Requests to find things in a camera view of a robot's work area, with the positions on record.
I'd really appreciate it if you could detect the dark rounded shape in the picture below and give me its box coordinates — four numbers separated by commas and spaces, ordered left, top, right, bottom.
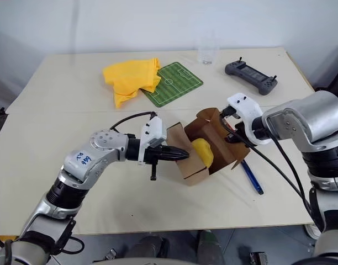
196, 229, 228, 265
129, 234, 170, 265

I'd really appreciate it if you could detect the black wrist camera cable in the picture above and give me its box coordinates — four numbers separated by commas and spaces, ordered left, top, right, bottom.
220, 110, 313, 210
110, 111, 159, 130

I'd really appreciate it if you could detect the clear glass cup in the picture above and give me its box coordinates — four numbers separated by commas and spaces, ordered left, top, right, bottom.
198, 35, 220, 66

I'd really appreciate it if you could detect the white object on floor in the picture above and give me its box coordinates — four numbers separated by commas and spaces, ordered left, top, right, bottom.
305, 223, 321, 240

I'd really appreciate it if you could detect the blue pen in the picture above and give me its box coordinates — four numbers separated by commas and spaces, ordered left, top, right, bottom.
240, 159, 265, 195

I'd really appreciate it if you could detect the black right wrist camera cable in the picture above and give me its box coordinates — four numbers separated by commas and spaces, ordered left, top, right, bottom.
220, 110, 313, 210

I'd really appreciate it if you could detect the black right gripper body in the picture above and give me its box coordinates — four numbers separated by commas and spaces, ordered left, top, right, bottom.
232, 121, 251, 146

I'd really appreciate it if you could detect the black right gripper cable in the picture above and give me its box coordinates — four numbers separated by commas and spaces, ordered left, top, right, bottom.
267, 134, 324, 232

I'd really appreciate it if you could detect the yellow cloth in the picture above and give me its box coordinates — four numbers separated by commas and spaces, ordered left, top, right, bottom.
102, 57, 162, 109

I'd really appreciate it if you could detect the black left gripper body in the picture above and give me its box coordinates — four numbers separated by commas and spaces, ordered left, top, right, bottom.
143, 145, 163, 182

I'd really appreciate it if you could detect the green soccer field mat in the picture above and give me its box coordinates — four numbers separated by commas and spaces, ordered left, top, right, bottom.
141, 61, 204, 108

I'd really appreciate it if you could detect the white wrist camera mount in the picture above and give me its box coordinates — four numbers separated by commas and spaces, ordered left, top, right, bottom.
220, 93, 272, 146
138, 116, 167, 166

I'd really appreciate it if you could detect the black left wrist camera cable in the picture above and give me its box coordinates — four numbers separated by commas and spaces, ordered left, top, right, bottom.
110, 111, 159, 130

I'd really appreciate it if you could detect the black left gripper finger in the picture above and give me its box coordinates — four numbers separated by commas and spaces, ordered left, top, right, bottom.
161, 146, 191, 156
161, 153, 189, 162

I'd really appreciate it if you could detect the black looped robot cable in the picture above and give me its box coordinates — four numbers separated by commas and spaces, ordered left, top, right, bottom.
3, 234, 86, 265

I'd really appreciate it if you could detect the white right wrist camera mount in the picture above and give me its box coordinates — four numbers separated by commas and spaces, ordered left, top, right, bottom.
220, 93, 272, 146

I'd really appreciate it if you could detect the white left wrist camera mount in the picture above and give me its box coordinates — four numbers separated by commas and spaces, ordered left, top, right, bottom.
138, 116, 167, 166

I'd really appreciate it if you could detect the grey handheld controller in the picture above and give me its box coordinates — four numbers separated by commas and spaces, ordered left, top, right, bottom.
224, 56, 278, 96

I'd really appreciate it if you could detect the white label blue handwriting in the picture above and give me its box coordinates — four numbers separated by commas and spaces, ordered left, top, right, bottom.
71, 150, 94, 168

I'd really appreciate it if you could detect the small metal bracket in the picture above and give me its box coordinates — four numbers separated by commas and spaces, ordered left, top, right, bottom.
102, 247, 118, 262
248, 251, 270, 265

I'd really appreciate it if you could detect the brown cardboard box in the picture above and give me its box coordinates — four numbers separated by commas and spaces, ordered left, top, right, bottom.
166, 107, 250, 187

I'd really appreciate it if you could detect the yellow item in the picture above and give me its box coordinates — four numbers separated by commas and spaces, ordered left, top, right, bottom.
191, 137, 215, 168

